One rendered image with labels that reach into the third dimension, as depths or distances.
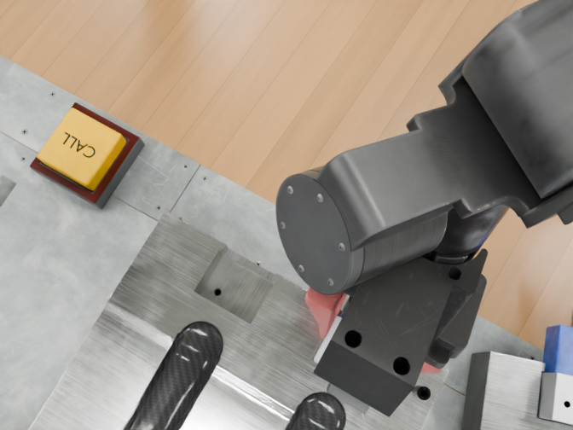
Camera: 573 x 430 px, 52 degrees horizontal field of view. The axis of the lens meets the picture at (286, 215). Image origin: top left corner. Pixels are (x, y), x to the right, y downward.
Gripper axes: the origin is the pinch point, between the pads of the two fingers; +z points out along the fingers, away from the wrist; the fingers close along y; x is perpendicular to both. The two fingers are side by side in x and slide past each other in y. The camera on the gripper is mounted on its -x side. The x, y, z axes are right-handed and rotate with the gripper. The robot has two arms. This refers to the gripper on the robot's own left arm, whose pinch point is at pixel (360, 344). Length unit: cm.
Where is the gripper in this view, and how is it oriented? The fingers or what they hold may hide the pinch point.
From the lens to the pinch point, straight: 45.4
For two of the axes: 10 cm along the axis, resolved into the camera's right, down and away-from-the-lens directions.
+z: -2.1, 6.5, 7.3
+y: 8.7, 4.6, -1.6
